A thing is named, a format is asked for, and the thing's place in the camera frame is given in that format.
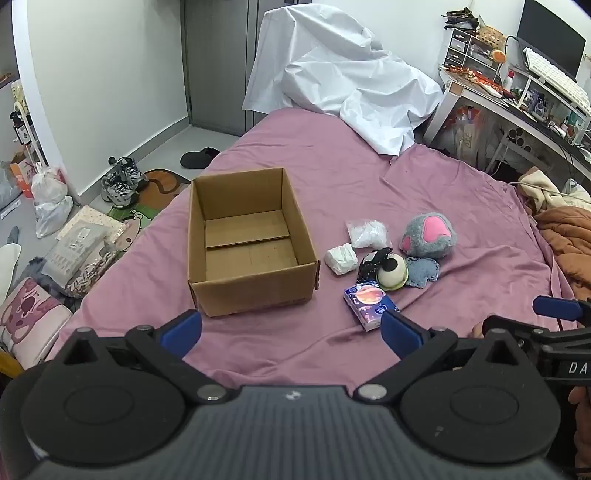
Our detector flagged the grey door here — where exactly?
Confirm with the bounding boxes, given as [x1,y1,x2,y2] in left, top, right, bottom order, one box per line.
[181,0,260,137]

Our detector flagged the cartoon floor mat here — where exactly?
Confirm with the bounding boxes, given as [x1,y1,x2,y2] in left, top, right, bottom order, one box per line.
[108,170,191,232]

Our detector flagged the white cover sheet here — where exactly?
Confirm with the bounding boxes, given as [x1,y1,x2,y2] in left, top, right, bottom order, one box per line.
[242,2,444,158]

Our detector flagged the flat packaged goods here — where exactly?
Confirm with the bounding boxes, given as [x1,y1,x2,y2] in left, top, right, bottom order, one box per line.
[44,205,129,297]

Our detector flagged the pink cartoon cushion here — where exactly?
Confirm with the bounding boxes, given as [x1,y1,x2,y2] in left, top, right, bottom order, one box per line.
[0,277,73,370]

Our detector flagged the cream round plush toy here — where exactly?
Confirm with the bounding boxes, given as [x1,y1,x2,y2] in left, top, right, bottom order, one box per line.
[376,255,409,291]

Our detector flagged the brown blanket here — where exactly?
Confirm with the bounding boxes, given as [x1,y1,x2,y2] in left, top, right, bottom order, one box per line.
[536,206,591,302]

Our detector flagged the brown cardboard box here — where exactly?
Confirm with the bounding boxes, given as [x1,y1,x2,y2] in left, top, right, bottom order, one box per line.
[187,167,320,318]

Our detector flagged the woven basket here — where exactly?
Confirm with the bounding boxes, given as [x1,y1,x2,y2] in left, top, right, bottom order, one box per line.
[477,25,505,48]

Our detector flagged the blue-grey felt patch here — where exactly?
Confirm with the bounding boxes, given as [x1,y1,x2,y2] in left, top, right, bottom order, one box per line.
[405,257,440,289]

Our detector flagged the person's right hand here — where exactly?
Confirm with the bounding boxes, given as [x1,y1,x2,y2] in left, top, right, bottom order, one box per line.
[567,384,591,467]

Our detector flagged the grey sneaker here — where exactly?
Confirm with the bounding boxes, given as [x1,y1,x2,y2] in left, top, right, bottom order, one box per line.
[108,157,149,189]
[100,178,137,207]

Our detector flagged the white desk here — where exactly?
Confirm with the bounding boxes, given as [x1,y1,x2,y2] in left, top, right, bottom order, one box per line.
[422,69,591,185]

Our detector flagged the orange cardboard box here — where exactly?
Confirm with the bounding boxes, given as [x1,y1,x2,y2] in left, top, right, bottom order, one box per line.
[9,152,38,199]

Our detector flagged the clear bag of white stuffing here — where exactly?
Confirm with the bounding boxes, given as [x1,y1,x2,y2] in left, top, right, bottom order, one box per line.
[345,220,390,250]

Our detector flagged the grey pink paw plush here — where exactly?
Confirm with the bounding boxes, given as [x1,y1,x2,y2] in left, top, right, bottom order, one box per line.
[399,212,458,259]

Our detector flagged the white plastic bag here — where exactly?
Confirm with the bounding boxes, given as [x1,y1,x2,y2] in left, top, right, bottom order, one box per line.
[31,167,75,238]

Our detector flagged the white keyboard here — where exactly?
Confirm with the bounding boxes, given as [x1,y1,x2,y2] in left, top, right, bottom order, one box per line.
[523,47,591,114]

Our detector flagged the paper shopping bag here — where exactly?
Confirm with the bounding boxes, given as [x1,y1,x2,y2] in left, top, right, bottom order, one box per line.
[445,107,485,160]

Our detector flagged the black monitor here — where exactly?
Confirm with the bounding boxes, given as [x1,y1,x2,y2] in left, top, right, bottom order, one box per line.
[516,0,587,80]

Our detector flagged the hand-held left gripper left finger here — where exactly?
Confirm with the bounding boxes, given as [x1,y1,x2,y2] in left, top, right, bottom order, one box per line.
[55,310,238,406]

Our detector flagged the cream cloth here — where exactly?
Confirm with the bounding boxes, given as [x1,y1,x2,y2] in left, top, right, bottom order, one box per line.
[518,167,591,216]

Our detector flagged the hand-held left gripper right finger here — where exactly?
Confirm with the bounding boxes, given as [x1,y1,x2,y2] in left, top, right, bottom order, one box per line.
[355,308,525,402]

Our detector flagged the small drawer organizer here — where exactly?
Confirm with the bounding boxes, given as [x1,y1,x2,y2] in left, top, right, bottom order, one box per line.
[445,28,497,70]

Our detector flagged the pink bed sheet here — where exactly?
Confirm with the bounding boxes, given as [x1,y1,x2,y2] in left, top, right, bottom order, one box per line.
[44,108,583,388]

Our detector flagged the blue tissue packet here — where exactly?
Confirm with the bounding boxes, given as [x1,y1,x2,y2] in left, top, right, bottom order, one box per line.
[343,281,400,332]

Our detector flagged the black slipper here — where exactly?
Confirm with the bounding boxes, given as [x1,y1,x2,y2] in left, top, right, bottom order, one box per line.
[180,148,221,169]

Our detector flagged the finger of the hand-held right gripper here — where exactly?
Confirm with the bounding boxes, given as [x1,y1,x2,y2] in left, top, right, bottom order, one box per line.
[532,295,591,326]
[481,315,561,344]

